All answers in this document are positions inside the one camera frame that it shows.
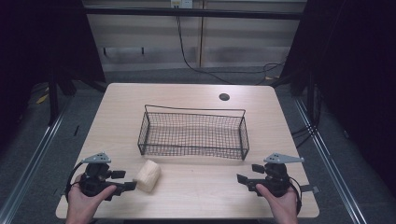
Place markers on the person's right hand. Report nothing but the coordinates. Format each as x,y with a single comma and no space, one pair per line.
281,205

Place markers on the dark curtain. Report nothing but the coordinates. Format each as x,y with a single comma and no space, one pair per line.
351,68
40,43

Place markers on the white wall socket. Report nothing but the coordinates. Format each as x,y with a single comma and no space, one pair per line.
181,3

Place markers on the metal floor rail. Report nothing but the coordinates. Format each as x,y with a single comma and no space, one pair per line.
330,161
28,165

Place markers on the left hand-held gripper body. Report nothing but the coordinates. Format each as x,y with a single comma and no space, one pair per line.
95,177

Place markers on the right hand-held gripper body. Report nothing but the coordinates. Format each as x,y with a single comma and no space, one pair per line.
275,179

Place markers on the round grey table grommet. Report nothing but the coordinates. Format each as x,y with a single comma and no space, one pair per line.
224,96

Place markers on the black stand leg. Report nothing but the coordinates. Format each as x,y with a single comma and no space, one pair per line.
53,99

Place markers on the person's left hand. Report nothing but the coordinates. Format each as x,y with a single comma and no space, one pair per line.
82,203

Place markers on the black horizontal frame bar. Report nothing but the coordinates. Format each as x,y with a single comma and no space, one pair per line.
193,12

